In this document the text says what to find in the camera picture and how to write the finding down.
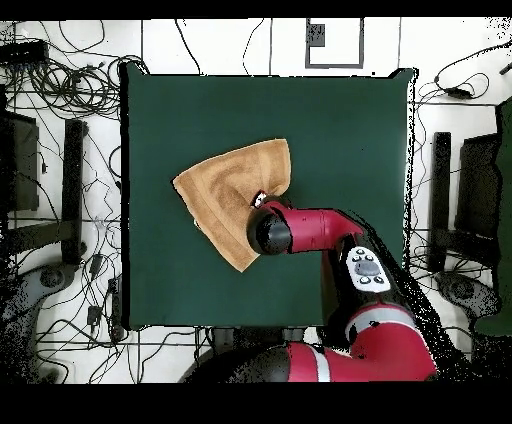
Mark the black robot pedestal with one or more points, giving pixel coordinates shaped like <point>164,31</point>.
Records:
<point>224,338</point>

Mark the black power adapter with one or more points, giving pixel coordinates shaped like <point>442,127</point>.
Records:
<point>96,264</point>
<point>458,92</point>
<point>94,315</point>

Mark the dark green table cloth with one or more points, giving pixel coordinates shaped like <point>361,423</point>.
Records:
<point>240,120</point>

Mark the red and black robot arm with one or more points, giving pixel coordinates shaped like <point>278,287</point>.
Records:
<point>320,232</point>

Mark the slim black power strip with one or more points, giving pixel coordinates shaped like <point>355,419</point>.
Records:
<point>116,308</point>

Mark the black round caster foot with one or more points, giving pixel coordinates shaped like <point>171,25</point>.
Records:
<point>54,276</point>
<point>464,290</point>

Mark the black box frame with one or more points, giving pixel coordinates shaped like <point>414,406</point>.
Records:
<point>478,188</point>
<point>22,160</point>

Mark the tan terry towel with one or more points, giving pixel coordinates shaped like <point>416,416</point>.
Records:
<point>224,200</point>

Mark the black stand base bar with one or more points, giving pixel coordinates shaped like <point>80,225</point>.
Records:
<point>74,192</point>
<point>440,200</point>

